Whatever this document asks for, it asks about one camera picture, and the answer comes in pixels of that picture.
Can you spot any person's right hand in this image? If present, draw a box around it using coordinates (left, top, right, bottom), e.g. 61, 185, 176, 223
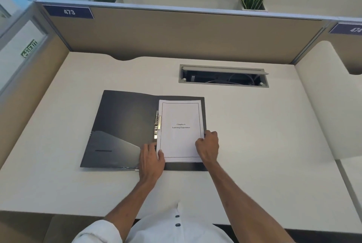
195, 130, 220, 165

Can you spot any person's left hand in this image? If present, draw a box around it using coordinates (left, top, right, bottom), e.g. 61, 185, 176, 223
138, 142, 166, 186

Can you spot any white printed paper stack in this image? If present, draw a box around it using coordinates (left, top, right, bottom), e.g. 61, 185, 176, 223
156, 99, 205, 163

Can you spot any person's right forearm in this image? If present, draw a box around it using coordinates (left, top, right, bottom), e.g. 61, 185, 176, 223
203, 161, 296, 243

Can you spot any person's left forearm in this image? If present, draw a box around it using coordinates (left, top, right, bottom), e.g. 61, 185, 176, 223
104, 179, 158, 241

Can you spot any metal folder fastener clip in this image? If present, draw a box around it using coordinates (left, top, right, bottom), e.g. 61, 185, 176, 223
154, 111, 162, 140

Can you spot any black plastic file folder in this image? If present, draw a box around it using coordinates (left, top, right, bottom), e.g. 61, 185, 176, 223
80, 90, 209, 172

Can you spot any person's white shirt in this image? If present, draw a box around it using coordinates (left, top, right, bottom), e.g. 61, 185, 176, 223
72, 202, 234, 243

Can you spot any beige desk partition panel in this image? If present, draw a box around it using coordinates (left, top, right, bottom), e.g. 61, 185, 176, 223
36, 0, 332, 65

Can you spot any white square planter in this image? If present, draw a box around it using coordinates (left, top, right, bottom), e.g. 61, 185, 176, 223
240, 2, 268, 12

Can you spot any beige side partition panel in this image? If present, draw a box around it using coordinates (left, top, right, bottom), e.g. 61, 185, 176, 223
0, 35, 70, 168

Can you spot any green exit sign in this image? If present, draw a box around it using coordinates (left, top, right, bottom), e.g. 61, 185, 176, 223
20, 39, 38, 59

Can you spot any blue number label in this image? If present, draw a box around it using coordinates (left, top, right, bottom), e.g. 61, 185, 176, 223
42, 5, 94, 19
328, 22, 362, 36

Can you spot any glass partition panel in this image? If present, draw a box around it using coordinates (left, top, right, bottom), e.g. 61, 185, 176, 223
0, 2, 49, 92

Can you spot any gray desk cable box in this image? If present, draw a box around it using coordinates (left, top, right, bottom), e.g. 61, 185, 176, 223
178, 64, 269, 88

